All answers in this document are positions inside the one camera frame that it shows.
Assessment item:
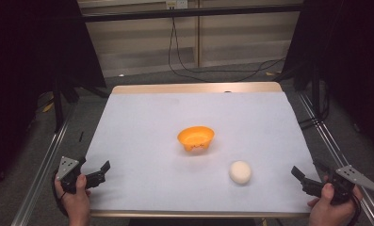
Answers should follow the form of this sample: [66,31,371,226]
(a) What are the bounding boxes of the person's right hand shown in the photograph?
[306,174,364,226]

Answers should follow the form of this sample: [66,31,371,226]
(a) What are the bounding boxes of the black horizontal bar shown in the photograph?
[80,4,303,24]

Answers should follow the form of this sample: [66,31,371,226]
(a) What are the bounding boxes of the black curtain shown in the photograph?
[281,0,374,158]
[0,0,107,197]

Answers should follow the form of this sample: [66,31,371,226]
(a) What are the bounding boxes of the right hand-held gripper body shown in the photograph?
[301,164,374,206]

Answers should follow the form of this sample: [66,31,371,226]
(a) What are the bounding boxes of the person's left hand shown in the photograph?
[54,173,91,226]

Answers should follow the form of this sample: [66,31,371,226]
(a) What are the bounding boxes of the white wall outlet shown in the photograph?
[165,0,188,10]

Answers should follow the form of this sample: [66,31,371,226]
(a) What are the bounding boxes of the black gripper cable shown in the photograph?
[50,169,68,218]
[346,193,364,226]

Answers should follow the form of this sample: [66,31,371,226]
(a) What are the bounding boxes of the black metal stand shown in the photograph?
[50,74,66,134]
[310,62,323,121]

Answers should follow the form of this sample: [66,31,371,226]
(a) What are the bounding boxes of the aluminium rail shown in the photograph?
[10,102,79,226]
[297,91,374,226]

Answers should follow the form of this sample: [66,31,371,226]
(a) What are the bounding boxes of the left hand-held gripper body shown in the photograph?
[56,155,106,195]

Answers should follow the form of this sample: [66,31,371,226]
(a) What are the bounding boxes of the white table mat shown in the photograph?
[80,90,321,215]

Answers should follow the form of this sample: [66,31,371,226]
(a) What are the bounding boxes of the white round bun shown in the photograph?
[228,160,252,186]

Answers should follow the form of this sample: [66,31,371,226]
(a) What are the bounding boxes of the orange plastic bowl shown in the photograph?
[176,125,216,153]

